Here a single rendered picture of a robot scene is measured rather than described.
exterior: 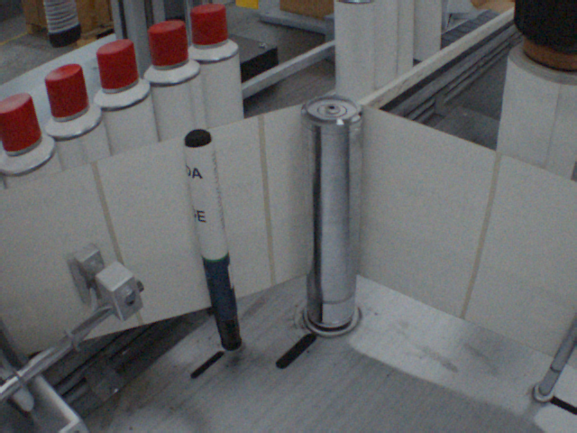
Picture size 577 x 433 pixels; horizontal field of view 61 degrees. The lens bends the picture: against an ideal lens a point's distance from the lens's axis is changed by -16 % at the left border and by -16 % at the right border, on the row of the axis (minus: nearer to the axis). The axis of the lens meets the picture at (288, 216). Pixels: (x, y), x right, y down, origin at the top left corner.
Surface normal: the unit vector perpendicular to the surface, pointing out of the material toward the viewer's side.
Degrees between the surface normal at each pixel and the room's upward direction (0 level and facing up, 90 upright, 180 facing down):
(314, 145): 90
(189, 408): 0
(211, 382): 0
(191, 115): 90
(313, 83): 0
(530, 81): 92
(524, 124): 91
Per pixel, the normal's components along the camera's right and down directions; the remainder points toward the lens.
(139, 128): 0.63, 0.47
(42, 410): -0.04, -0.78
